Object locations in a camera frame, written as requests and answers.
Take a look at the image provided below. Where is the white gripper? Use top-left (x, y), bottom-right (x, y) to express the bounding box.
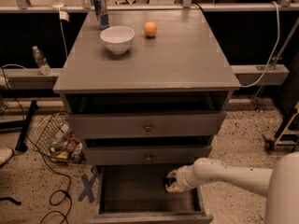
top-left (165, 165), bottom-right (200, 193)

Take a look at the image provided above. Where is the black rxbar chocolate bar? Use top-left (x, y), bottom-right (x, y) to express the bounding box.
top-left (163, 177), bottom-right (176, 189)

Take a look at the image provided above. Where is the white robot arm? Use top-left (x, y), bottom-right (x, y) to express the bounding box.
top-left (165, 152), bottom-right (299, 224)

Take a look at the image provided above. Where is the grey open bottom drawer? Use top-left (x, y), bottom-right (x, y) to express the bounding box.
top-left (86, 164), bottom-right (213, 224)

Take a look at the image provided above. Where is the grey top drawer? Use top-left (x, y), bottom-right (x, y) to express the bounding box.
top-left (67, 111), bottom-right (225, 139)

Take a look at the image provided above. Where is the grey middle drawer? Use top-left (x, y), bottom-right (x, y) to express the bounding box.
top-left (83, 145), bottom-right (211, 165)

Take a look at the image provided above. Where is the grey wooden drawer cabinet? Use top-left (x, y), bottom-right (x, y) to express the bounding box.
top-left (53, 8), bottom-right (241, 224)

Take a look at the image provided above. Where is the white ceramic bowl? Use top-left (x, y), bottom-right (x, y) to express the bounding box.
top-left (100, 26), bottom-right (135, 54)

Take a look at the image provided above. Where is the orange fruit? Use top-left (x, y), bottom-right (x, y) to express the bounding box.
top-left (143, 21), bottom-right (157, 37)

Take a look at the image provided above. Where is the black metal stand leg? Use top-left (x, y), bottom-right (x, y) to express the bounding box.
top-left (15, 100), bottom-right (38, 152)

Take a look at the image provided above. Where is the white shoe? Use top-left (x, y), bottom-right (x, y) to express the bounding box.
top-left (0, 147), bottom-right (14, 166)

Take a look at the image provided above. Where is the clear plastic water bottle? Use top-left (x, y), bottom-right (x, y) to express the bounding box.
top-left (32, 46), bottom-right (50, 76)

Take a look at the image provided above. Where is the blue silver energy drink can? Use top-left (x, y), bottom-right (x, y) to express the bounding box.
top-left (93, 0), bottom-right (109, 30)

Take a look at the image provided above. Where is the wheeled cart frame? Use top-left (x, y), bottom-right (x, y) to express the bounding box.
top-left (263, 102), bottom-right (299, 152)

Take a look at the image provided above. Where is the wire basket with groceries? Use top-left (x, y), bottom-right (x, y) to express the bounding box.
top-left (35, 111), bottom-right (85, 164)

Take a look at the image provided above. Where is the black floor cable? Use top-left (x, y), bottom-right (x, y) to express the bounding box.
top-left (0, 66), bottom-right (73, 224)

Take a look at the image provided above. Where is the white hanging cable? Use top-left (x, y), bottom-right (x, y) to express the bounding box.
top-left (239, 1), bottom-right (281, 89)

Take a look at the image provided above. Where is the white cord with tag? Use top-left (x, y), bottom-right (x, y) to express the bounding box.
top-left (46, 0), bottom-right (71, 60)

